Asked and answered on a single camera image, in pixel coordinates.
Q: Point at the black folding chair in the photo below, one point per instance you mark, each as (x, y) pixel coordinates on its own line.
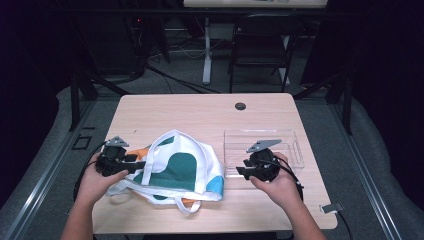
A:
(260, 43)

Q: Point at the clear plastic bin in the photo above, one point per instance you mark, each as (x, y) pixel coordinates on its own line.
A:
(236, 150)

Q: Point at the white desk leg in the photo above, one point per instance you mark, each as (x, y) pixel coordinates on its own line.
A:
(207, 56)

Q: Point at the dark round table grommet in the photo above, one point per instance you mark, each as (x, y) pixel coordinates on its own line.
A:
(240, 106)

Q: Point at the white teal orange tote bag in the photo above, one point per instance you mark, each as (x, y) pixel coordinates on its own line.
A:
(181, 166)

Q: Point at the dark equipment cabinet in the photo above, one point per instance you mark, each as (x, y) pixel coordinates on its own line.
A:
(116, 46)

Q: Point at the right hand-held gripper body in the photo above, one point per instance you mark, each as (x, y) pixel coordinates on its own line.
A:
(265, 165)

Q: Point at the person's left hand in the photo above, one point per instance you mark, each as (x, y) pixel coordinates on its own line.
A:
(93, 185)

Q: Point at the person's right hand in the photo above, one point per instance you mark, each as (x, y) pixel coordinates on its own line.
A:
(281, 190)

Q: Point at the black metal stand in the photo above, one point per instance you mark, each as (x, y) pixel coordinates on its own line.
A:
(348, 106)
(75, 100)

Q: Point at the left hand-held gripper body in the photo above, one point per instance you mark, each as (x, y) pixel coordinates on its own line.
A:
(111, 160)

